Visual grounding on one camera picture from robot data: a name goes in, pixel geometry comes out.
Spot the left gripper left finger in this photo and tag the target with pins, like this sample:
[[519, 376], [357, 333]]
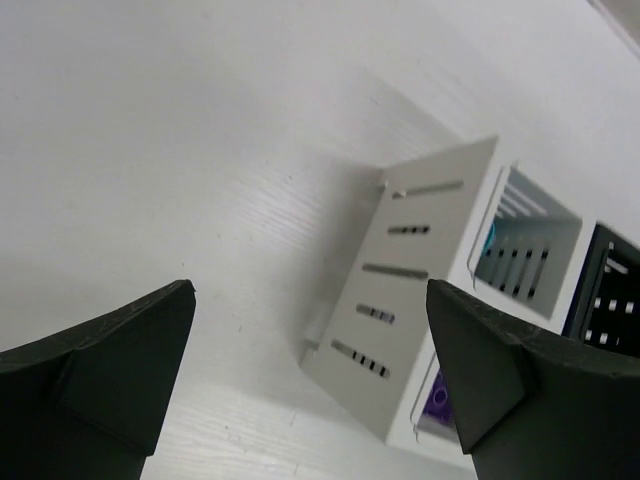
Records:
[[89, 402]]

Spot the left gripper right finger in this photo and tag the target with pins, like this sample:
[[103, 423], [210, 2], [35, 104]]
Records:
[[531, 404]]

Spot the purple lego brick upside-down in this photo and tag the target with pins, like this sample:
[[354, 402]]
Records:
[[437, 415]]

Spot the cyan long lego brick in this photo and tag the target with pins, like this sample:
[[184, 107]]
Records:
[[490, 239]]

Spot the black two-bin container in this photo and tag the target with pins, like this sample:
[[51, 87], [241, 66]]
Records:
[[604, 311]]

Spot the white two-bin container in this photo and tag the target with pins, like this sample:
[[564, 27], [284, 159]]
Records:
[[376, 358]]

